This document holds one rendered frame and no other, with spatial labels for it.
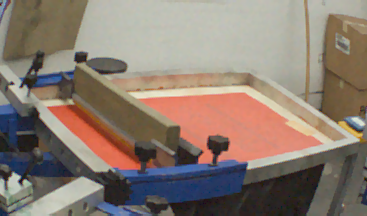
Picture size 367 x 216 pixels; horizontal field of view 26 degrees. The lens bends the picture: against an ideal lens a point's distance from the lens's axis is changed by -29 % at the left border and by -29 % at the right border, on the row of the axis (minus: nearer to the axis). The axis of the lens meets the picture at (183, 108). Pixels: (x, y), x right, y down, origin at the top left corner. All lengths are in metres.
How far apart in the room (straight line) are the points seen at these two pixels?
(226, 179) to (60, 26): 2.40
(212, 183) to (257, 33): 3.14
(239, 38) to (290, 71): 0.45
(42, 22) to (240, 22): 1.26
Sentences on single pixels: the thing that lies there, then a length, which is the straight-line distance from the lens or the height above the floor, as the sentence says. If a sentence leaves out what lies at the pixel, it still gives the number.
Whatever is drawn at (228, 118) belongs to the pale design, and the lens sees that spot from 2.44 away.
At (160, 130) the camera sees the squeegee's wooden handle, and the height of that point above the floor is 1.04.
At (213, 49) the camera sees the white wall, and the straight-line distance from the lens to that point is 4.94.
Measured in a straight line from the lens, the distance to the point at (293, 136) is 2.39.
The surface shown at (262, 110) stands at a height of 0.96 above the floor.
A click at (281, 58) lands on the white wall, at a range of 5.25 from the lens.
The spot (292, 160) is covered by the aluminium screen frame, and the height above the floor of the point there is 0.99.
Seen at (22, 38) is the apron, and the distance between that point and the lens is 4.18.
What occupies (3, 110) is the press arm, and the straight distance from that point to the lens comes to 1.99.
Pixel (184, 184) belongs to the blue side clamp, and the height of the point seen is 0.98.
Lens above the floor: 1.71
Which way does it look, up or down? 18 degrees down
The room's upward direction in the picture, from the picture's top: 9 degrees clockwise
